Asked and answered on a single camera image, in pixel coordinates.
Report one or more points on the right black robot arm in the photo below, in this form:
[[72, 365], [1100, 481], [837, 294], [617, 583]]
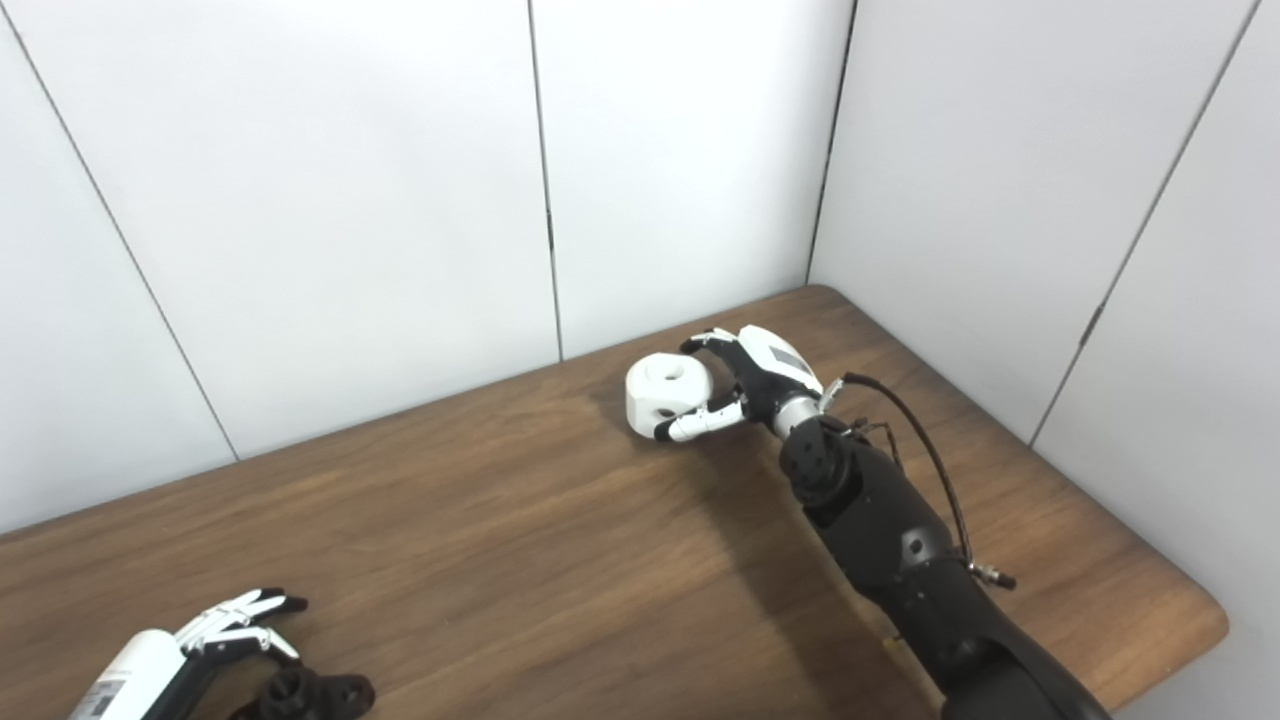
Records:
[[900, 540]]

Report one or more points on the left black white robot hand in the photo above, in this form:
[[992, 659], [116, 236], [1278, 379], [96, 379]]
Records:
[[140, 670]]

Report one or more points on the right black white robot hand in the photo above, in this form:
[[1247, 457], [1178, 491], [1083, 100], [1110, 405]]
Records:
[[770, 375]]

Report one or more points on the round white piece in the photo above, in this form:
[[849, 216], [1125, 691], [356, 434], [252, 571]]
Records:
[[665, 397]]

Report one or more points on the black wall panel clip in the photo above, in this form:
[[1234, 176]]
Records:
[[1092, 325]]

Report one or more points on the black plastic holder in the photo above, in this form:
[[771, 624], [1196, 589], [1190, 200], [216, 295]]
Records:
[[330, 695]]

